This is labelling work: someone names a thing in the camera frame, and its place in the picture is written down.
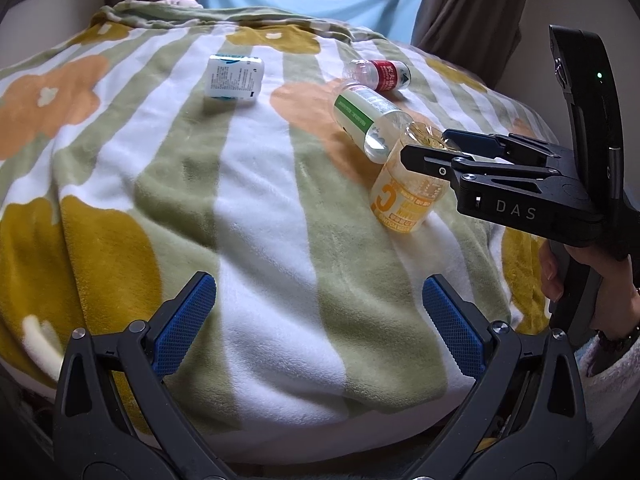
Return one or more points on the person's right hand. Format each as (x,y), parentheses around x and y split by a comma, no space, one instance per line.
(617,292)

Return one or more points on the person's right forearm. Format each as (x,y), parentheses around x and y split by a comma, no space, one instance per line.
(612,380)

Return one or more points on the yellow label plastic bottle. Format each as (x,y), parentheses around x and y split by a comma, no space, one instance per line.
(400,195)

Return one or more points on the red label plastic bottle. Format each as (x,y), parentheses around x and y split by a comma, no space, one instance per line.
(387,74)

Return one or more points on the white tissue packet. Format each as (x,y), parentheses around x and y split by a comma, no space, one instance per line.
(232,79)

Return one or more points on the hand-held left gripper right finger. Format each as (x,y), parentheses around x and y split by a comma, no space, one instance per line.
(452,327)

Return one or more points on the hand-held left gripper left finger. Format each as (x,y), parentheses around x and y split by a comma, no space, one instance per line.
(184,327)

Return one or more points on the green label plastic bottle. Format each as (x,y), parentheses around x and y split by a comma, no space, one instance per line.
(360,107)

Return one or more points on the floral striped fleece blanket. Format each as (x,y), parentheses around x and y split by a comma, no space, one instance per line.
(260,240)

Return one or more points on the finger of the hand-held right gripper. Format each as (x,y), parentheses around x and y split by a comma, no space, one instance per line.
(480,144)
(425,160)

